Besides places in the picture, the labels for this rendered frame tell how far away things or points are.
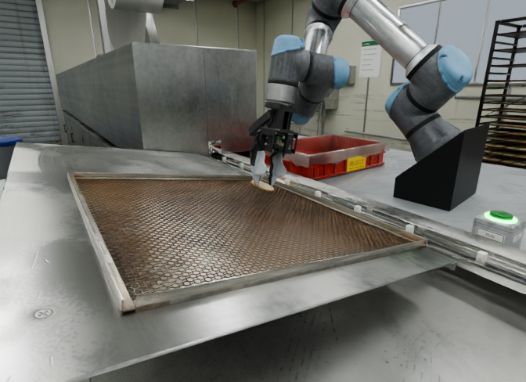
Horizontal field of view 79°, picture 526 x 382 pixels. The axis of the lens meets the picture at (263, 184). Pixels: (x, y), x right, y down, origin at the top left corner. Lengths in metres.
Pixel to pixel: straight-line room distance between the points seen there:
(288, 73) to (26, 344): 0.67
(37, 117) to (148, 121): 6.29
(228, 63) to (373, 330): 1.18
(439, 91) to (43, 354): 0.99
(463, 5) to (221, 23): 5.22
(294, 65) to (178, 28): 7.46
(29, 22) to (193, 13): 3.19
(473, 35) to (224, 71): 4.48
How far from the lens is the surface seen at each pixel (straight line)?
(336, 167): 1.27
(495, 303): 0.67
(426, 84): 1.04
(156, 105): 1.32
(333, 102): 6.70
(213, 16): 8.60
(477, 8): 5.58
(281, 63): 0.79
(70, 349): 0.29
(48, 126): 7.57
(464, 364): 0.53
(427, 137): 1.07
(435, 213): 1.00
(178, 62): 1.35
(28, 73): 7.53
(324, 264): 0.43
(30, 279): 0.38
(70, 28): 7.67
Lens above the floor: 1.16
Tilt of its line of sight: 17 degrees down
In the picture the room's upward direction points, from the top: straight up
